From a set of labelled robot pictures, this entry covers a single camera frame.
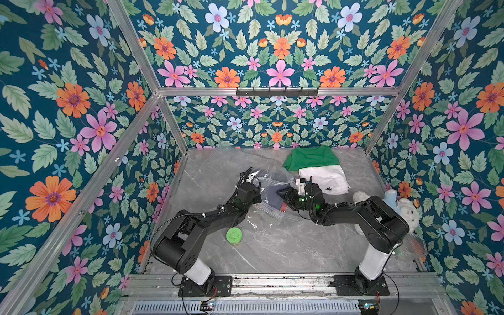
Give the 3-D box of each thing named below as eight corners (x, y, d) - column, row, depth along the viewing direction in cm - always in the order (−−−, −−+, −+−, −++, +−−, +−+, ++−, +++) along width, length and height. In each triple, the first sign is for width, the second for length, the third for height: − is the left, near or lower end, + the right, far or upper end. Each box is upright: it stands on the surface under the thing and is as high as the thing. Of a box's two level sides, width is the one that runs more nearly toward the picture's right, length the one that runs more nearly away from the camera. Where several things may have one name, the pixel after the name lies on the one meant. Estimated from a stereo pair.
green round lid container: (227, 244, 85) (225, 241, 82) (229, 231, 89) (227, 227, 86) (241, 244, 85) (240, 241, 82) (242, 231, 89) (241, 227, 86)
